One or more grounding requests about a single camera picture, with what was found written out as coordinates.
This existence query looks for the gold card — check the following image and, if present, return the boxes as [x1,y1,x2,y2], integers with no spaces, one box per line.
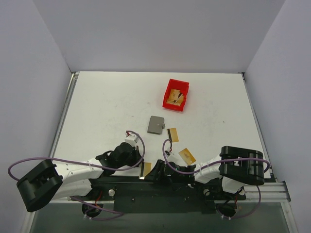
[178,148,196,165]
[167,128,179,143]
[138,162,152,180]

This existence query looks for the grey card holder wallet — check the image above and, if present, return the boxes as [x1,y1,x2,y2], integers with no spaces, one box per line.
[147,116,165,134]

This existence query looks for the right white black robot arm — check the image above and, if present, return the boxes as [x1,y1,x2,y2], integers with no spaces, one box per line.
[144,146,266,199]

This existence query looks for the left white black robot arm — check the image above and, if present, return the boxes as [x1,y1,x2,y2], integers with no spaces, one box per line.
[17,142,144,212]

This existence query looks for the gold cards in bin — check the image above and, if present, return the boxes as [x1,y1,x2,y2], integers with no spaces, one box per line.
[167,89,184,106]

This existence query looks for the red plastic bin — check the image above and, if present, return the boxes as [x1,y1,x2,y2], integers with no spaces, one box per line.
[162,79,189,112]

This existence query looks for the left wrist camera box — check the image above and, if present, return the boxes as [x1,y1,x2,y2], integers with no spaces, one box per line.
[124,133,139,147]

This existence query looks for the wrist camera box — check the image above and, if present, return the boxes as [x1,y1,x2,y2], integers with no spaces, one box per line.
[164,149,173,157]
[124,133,139,147]

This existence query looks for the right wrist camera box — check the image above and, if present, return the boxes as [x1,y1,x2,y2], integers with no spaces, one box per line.
[164,149,173,157]

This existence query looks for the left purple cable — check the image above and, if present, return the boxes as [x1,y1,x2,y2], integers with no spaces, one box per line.
[7,130,146,221]

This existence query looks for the purple cable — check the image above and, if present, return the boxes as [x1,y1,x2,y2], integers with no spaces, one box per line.
[7,130,146,221]
[162,138,271,221]

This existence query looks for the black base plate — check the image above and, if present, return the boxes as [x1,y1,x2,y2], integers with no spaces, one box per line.
[78,176,246,214]

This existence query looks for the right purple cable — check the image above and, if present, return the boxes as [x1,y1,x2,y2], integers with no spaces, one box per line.
[162,138,271,221]

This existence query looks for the aluminium table frame rail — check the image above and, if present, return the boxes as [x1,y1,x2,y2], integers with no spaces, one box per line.
[20,72,80,233]

